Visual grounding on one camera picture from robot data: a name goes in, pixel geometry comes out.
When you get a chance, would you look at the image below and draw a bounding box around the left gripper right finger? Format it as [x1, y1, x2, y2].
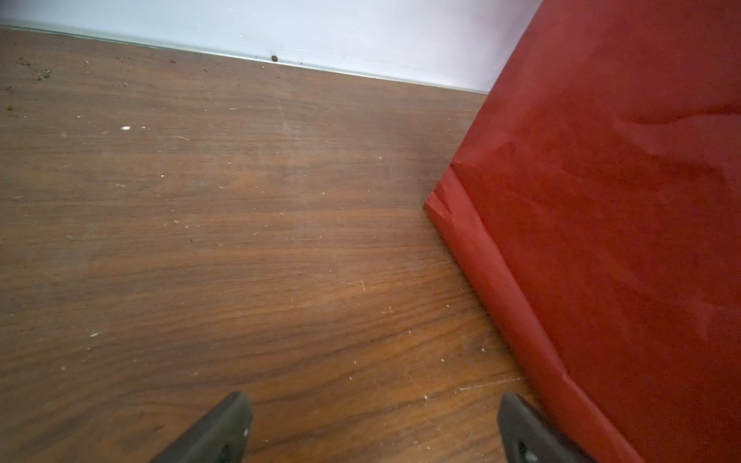
[497, 393, 596, 463]

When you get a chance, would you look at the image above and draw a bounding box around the red brown paper bag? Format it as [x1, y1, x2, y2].
[425, 1, 740, 462]

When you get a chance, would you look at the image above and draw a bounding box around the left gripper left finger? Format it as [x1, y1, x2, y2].
[151, 392, 253, 463]

